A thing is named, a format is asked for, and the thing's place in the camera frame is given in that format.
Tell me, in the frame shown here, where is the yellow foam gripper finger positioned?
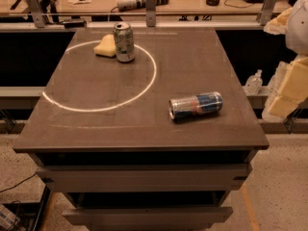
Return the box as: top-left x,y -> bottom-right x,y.
262,55 -> 308,119
264,8 -> 292,35

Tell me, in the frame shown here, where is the red bull can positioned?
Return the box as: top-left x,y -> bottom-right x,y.
168,91 -> 222,120

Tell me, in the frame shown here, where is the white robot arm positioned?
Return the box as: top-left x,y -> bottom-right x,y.
262,0 -> 308,122

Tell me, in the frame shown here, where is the green soda can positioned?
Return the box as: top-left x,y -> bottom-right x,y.
114,21 -> 135,63

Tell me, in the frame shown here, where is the clear sanitizer bottle right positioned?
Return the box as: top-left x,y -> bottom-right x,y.
268,62 -> 287,91

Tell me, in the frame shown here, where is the clear sanitizer bottle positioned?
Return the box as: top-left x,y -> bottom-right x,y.
268,62 -> 287,91
244,69 -> 263,95

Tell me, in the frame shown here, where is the clear sanitizer bottle left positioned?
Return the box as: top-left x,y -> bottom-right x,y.
244,69 -> 263,95

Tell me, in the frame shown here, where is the upper cabinet drawer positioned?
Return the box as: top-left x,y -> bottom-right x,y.
37,164 -> 252,193

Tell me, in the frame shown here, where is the cabinet drawer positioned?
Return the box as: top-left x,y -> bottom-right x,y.
63,207 -> 233,230
37,164 -> 252,193

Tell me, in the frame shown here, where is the lower cabinet drawer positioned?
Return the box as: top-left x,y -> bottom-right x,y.
63,207 -> 233,230

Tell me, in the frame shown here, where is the yellow sponge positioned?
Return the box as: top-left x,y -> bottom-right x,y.
93,35 -> 116,58

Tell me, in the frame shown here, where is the grey drawer cabinet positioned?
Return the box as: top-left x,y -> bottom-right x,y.
13,27 -> 270,231

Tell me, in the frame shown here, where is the black crate on floor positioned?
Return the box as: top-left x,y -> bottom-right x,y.
0,187 -> 51,231

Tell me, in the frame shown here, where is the right metal bracket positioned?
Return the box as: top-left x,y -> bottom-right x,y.
257,0 -> 278,26

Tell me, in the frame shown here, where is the metal bracket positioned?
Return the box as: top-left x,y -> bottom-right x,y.
145,0 -> 156,27
25,0 -> 46,28
257,0 -> 278,26

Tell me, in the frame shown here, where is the middle metal bracket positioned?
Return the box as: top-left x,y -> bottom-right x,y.
145,0 -> 156,27

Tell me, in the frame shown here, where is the left metal bracket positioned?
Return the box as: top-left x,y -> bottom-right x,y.
25,0 -> 46,28

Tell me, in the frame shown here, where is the black floor cable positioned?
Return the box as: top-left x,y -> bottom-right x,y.
0,172 -> 39,194

